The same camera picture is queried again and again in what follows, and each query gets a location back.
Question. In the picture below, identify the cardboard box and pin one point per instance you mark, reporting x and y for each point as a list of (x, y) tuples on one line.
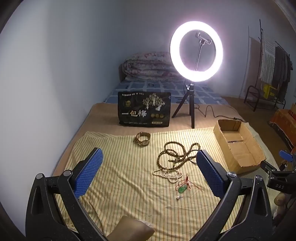
[(242, 150)]

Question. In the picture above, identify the yellow striped cloth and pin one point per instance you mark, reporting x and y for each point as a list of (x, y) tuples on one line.
[(120, 176)]

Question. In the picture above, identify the yellow box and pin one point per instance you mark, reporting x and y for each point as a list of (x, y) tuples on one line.
[(270, 91)]

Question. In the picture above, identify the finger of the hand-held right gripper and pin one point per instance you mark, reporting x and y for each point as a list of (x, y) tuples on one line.
[(286, 155), (269, 166)]

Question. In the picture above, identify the dark hanging clothes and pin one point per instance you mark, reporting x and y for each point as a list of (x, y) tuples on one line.
[(281, 64)]

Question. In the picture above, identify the white pearl earring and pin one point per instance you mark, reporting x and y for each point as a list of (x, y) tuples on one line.
[(177, 198)]

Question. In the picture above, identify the black tripod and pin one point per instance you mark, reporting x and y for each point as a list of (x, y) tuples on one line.
[(190, 104)]

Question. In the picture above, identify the orange cloth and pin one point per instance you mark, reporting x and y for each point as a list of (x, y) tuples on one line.
[(283, 122)]

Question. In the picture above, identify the tan rounded object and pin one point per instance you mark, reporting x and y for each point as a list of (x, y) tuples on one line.
[(133, 229)]

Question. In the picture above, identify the black metal shelf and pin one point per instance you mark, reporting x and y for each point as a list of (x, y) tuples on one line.
[(251, 97)]

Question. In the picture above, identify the folded floral quilt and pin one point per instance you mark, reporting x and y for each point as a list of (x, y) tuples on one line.
[(148, 67)]

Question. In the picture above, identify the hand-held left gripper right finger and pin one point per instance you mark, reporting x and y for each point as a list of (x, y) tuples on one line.
[(209, 171)]

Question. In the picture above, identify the black snack bag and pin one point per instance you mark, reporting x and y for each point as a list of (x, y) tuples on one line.
[(143, 111)]

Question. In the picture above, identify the blue patterned bed sheet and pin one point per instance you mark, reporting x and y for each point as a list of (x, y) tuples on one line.
[(143, 87)]

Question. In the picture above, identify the person's right hand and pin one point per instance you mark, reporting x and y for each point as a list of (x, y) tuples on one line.
[(279, 204)]

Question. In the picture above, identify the tan blanket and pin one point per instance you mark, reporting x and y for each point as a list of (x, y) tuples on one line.
[(97, 120)]

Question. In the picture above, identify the phone holder clamp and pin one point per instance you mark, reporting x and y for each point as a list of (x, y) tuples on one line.
[(203, 38)]

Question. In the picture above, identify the white hanging towel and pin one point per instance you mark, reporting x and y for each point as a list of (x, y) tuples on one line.
[(267, 60)]

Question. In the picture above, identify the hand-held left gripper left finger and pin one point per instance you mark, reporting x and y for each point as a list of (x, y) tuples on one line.
[(89, 171)]

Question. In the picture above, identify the metal clothes rack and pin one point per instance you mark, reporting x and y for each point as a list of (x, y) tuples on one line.
[(262, 46)]

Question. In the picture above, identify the gold wristwatch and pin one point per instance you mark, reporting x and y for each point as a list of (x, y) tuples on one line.
[(141, 139)]

